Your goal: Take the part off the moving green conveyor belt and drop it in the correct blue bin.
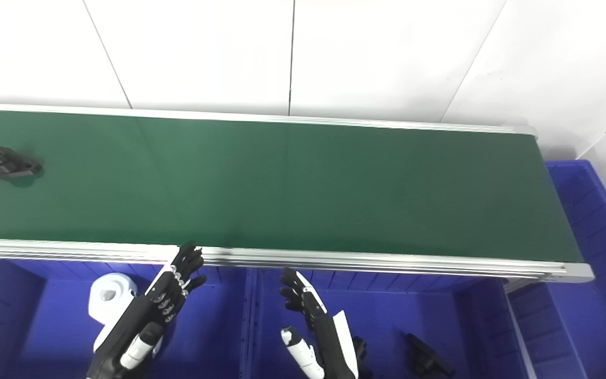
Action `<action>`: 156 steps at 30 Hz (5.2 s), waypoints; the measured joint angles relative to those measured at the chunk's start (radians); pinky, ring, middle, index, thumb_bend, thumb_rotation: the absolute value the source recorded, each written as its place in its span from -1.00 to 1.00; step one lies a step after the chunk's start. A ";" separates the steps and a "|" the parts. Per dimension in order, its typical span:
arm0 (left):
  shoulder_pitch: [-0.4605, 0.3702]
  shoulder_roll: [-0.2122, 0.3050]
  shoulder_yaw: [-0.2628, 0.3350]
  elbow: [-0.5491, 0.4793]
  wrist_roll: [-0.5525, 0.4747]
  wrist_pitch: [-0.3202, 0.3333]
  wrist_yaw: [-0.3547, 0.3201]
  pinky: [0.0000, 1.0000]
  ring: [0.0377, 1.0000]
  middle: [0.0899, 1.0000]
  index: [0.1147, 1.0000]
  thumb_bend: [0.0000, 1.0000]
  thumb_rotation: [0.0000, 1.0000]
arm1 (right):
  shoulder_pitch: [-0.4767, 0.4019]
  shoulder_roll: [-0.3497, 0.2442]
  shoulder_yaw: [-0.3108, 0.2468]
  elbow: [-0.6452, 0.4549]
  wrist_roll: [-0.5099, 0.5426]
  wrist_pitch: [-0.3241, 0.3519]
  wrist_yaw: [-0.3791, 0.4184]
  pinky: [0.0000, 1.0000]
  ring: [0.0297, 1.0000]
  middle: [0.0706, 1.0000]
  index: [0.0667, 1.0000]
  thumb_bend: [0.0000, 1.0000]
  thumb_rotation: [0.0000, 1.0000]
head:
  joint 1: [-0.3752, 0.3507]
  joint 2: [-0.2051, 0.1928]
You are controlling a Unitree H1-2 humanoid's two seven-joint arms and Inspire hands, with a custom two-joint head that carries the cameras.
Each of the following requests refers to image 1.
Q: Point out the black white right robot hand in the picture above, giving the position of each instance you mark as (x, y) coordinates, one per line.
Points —
(324, 337)

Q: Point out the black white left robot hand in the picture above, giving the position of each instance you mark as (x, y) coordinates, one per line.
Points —
(145, 316)

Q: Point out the black flanged machine part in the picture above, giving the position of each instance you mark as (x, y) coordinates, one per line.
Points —
(425, 360)
(11, 166)

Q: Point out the white plastic cylinder part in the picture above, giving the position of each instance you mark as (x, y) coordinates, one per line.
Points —
(105, 310)

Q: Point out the blue plastic bin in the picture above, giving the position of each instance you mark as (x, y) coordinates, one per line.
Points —
(387, 310)
(45, 342)
(597, 252)

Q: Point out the green conveyor belt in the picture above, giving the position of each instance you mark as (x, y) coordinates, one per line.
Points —
(282, 184)
(334, 260)

